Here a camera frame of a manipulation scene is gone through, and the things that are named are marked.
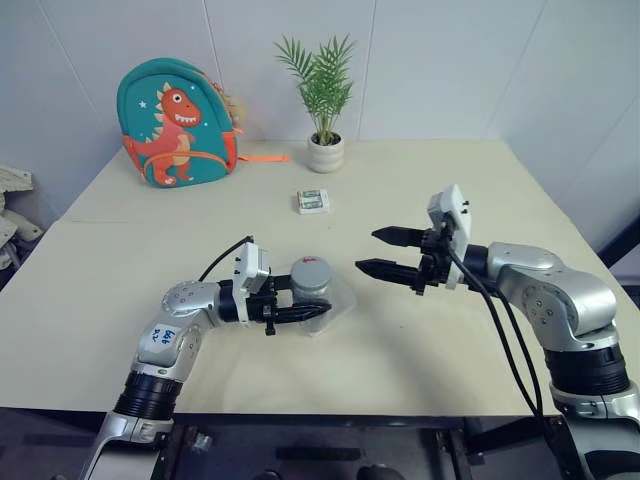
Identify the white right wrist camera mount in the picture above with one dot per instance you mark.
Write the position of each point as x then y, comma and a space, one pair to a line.
456, 215

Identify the beige fluffy backpack pendant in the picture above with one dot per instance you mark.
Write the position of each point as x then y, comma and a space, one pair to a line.
237, 110

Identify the small white open box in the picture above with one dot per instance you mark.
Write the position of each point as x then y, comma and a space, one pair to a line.
314, 201

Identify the clear plastic jar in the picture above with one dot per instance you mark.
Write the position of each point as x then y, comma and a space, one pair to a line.
336, 305

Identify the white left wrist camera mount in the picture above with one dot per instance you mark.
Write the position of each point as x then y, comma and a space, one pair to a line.
250, 265

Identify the green palm plant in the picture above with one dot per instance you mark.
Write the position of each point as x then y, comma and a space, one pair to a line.
320, 80

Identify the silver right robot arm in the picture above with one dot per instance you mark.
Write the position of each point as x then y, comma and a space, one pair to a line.
560, 300

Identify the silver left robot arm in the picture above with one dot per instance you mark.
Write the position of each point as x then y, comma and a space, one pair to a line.
170, 345

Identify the white ribbed plant pot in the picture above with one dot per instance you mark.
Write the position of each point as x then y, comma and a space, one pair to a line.
325, 154

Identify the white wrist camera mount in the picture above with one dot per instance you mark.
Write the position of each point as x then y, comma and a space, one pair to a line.
456, 215
250, 265

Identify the grey jar lid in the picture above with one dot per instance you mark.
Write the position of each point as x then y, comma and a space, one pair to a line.
310, 274

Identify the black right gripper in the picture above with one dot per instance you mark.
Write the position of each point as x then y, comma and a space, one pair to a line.
436, 262

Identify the black table frame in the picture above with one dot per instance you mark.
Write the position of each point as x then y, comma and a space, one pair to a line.
320, 440

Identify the teal dinosaur backpack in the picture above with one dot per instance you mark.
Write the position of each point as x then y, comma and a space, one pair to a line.
172, 130

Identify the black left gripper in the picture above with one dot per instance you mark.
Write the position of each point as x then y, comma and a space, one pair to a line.
260, 309

